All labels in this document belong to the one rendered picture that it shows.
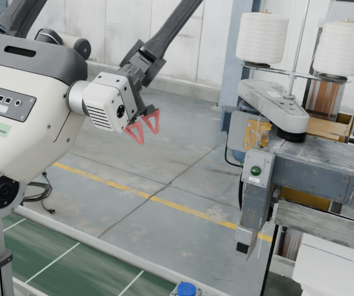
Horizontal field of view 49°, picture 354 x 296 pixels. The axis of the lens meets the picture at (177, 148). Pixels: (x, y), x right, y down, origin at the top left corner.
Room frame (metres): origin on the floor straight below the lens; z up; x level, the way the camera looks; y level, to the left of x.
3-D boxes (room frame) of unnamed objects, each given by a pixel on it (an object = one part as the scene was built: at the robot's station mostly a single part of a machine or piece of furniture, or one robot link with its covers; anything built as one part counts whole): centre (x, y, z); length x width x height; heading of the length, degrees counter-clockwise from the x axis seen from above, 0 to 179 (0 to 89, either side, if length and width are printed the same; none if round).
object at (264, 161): (1.01, -0.24, 1.29); 0.08 x 0.05 x 0.09; 64
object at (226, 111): (1.54, -0.21, 1.25); 0.10 x 0.08 x 0.12; 179
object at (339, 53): (1.30, -0.49, 1.61); 0.15 x 0.14 x 0.17; 64
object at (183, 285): (0.98, -0.07, 0.84); 0.06 x 0.06 x 0.02
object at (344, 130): (1.41, -0.52, 1.18); 0.34 x 0.25 x 0.31; 154
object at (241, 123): (1.44, -0.34, 1.23); 0.28 x 0.07 x 0.16; 64
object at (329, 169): (1.09, -0.40, 1.21); 0.30 x 0.25 x 0.30; 64
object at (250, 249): (1.06, -0.25, 0.98); 0.09 x 0.05 x 0.05; 154
